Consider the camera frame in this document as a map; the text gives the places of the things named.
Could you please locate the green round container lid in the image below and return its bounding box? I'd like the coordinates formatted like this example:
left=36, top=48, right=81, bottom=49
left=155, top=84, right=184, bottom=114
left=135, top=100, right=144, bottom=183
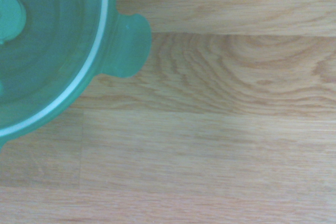
left=0, top=0, right=152, bottom=152

